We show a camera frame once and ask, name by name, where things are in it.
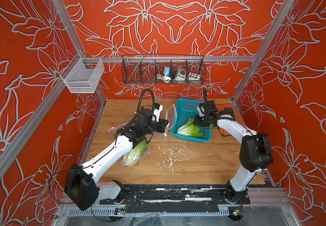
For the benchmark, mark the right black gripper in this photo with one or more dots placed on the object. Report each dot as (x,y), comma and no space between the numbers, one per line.
(196,121)

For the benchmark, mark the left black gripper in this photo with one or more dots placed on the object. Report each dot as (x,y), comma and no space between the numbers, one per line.
(162,124)

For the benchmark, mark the teal plastic basket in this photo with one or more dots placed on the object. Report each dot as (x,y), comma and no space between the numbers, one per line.
(185,110)

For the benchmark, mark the chinese cabbage long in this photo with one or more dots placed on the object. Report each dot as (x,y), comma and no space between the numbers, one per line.
(133,156)

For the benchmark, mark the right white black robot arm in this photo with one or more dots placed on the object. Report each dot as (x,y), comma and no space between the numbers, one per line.
(255,152)

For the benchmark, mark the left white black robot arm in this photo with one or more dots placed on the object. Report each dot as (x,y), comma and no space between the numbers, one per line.
(81,184)

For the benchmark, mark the orange tool case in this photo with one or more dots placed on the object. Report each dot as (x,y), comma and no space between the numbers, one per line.
(229,108)

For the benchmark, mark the white power strip cube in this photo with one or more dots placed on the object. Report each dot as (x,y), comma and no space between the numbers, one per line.
(194,78)

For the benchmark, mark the white adapter with sockets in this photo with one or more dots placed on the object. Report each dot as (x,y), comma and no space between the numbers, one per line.
(180,75)

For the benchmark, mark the blue white charger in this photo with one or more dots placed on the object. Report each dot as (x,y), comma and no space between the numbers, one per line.
(166,72)

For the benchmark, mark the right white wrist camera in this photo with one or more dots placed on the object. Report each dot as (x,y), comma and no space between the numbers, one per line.
(201,110)

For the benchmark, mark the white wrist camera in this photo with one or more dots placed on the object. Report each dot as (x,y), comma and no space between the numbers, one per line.
(201,110)
(157,108)

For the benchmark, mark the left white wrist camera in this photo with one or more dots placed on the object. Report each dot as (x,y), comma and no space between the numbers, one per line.
(157,108)

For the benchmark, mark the black wire wall basket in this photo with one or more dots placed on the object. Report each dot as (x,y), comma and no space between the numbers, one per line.
(151,71)

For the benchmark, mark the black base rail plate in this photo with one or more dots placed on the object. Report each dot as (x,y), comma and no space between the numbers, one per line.
(174,198)

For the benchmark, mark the clear plastic wall bin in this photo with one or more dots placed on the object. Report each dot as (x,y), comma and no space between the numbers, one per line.
(79,79)

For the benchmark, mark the aluminium frame crossbar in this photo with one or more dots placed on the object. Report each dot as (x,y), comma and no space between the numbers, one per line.
(208,59)

